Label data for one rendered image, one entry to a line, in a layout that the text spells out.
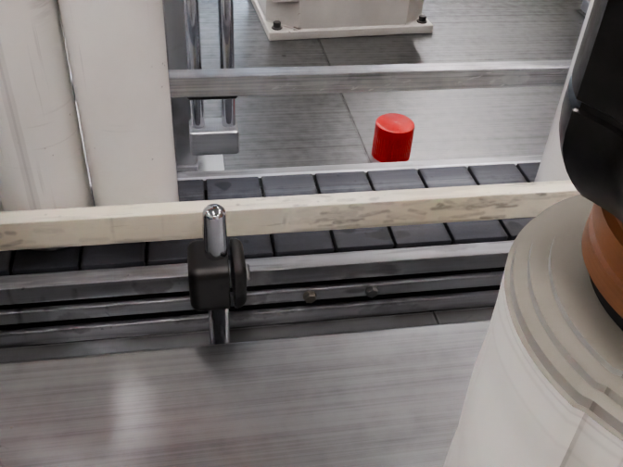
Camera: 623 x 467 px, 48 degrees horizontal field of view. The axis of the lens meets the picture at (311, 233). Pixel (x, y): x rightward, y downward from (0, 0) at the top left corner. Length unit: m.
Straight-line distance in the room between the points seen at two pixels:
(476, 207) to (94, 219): 0.23
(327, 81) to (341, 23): 0.39
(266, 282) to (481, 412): 0.28
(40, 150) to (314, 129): 0.31
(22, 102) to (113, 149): 0.05
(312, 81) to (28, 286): 0.21
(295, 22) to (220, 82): 0.39
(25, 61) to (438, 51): 0.54
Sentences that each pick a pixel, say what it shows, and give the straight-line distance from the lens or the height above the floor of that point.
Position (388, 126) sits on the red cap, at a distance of 0.59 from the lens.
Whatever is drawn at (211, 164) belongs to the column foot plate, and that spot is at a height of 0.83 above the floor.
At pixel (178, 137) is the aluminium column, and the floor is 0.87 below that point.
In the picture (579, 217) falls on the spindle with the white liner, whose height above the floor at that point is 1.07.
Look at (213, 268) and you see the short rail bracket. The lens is 0.35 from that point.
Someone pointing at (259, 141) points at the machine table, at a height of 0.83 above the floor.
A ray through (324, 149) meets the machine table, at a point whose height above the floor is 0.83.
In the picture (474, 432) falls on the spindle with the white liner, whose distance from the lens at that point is 0.17.
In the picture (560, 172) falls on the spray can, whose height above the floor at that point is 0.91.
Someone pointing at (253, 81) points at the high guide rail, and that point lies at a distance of 0.44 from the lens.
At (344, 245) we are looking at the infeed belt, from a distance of 0.43.
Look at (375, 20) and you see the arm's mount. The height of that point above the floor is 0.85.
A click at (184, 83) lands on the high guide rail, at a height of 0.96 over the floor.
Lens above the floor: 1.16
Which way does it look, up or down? 39 degrees down
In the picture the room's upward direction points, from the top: 4 degrees clockwise
